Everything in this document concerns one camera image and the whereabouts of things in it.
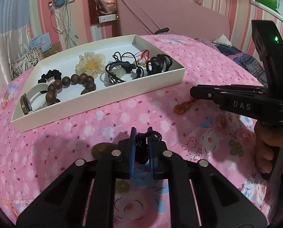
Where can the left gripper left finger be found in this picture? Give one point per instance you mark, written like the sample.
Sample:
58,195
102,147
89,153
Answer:
83,195

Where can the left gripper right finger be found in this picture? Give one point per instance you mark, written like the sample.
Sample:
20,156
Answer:
199,195

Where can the amber gourd pendant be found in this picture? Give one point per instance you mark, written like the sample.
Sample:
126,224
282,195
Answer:
184,106

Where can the white strap wristwatch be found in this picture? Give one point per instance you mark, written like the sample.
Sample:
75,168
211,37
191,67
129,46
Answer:
28,98

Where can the black scrunchie with silver charm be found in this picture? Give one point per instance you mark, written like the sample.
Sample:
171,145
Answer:
50,77

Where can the red knot charm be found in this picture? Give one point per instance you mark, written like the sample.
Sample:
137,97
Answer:
140,58

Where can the cream fabric flower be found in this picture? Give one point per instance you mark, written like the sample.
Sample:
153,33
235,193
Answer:
91,64

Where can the person right hand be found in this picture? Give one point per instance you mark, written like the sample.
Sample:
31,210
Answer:
266,138

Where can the pink floral bedsheet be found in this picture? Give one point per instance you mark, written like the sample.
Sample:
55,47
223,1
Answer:
30,161

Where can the white small pillow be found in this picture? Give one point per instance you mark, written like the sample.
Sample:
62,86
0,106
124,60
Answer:
223,40

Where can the white shallow cardboard tray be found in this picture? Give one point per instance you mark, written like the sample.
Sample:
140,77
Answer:
72,101

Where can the black white patterned bag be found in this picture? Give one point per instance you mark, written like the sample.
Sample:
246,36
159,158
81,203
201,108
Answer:
26,61

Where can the pink headboard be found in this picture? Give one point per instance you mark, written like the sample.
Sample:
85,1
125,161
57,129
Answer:
145,17

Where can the light blue paper bag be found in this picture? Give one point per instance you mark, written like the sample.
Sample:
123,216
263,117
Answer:
43,41

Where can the cream satin curtain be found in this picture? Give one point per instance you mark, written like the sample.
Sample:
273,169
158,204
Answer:
14,32

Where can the white power strip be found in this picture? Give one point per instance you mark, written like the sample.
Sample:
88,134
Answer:
107,18

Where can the blue device on wall socket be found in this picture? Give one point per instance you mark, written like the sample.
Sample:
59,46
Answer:
59,1

